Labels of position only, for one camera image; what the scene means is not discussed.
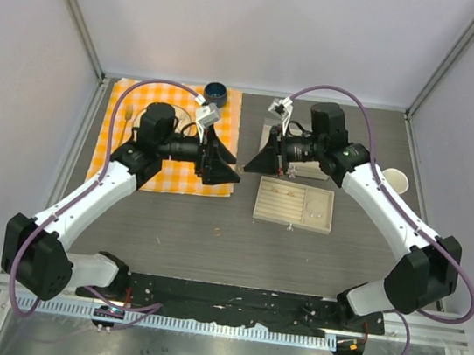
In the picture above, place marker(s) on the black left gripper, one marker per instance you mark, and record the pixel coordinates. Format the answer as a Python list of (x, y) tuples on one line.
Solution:
[(203, 155)]

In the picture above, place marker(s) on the dark blue ceramic mug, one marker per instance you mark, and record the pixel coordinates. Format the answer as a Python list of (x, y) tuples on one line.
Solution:
[(215, 93)]

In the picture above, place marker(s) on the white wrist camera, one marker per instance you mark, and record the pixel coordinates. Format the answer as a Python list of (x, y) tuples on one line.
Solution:
[(282, 109), (205, 115)]

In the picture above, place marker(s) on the beige jewelry box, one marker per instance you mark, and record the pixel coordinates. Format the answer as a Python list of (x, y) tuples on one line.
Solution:
[(308, 169)]

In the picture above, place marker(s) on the beige jewelry drawer tray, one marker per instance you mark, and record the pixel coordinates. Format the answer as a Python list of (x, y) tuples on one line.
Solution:
[(294, 205)]

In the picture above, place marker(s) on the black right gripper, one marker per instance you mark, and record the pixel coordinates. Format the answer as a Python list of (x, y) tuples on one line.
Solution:
[(277, 149)]

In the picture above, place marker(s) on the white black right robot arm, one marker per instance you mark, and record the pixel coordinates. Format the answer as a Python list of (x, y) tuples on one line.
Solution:
[(423, 273)]

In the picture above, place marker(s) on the gold fork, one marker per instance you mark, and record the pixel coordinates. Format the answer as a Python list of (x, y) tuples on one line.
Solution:
[(128, 114)]

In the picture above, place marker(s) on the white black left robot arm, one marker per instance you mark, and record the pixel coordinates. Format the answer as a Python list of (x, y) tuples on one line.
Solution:
[(35, 249)]

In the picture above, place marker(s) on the yellow white checkered cloth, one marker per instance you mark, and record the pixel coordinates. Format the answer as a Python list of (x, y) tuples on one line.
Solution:
[(175, 177)]

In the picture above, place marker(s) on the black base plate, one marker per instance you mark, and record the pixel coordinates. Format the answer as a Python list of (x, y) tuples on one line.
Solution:
[(236, 306)]

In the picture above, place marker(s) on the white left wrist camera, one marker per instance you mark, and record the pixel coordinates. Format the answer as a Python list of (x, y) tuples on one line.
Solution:
[(205, 115)]

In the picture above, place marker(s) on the bird pattern ceramic plate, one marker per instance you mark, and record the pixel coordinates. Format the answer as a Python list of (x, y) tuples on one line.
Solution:
[(183, 118)]

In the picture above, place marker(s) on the pink ceramic mug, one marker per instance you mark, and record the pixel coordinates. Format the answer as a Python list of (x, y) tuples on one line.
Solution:
[(397, 180)]

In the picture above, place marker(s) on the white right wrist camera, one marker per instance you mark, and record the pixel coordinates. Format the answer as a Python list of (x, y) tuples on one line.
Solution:
[(282, 109)]

